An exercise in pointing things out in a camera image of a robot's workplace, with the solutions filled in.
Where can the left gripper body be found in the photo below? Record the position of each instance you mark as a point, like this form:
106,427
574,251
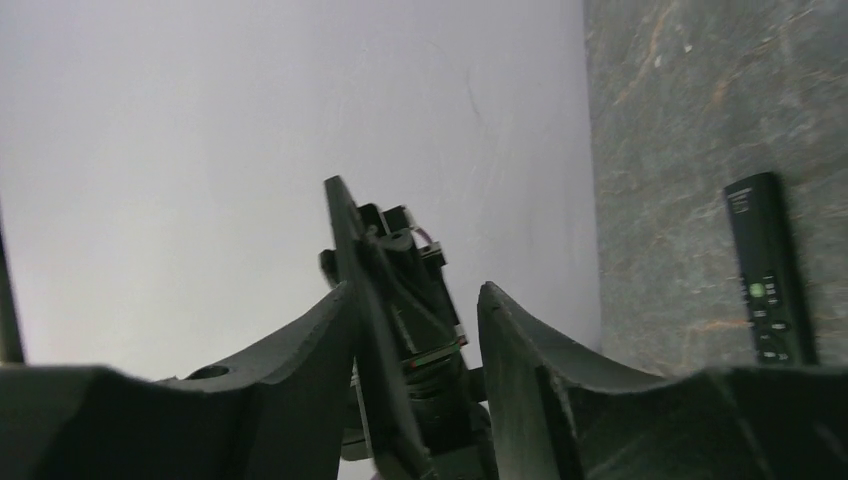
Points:
446,396

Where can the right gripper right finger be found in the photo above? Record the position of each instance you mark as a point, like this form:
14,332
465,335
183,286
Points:
562,411

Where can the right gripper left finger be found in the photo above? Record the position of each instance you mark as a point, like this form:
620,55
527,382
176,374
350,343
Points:
274,410

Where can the black remote with buttons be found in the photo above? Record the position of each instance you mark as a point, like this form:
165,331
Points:
770,282

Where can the black remote back up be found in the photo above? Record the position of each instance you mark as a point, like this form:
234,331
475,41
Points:
392,432

